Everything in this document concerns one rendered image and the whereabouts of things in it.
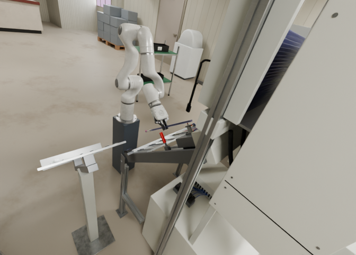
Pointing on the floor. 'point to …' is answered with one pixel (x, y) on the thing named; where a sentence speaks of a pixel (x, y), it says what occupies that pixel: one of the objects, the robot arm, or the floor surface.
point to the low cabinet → (19, 13)
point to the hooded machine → (187, 54)
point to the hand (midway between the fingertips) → (165, 126)
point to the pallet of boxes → (114, 23)
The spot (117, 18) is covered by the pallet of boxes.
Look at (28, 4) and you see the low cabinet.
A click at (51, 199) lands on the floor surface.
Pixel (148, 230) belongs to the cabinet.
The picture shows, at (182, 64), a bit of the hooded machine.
